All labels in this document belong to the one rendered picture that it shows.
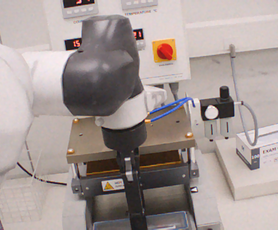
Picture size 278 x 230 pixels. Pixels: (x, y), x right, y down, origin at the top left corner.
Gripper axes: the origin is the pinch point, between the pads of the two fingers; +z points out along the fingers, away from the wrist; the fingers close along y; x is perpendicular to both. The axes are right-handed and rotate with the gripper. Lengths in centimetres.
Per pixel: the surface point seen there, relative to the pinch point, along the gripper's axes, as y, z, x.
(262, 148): -45, 17, 37
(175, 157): -15.1, -2.9, 9.1
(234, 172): -45, 23, 29
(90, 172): -13.4, -3.0, -9.3
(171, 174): -11.3, -1.1, 7.6
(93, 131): -22.4, -8.1, -8.1
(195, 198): -7.0, 3.0, 11.9
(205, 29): -64, -17, 26
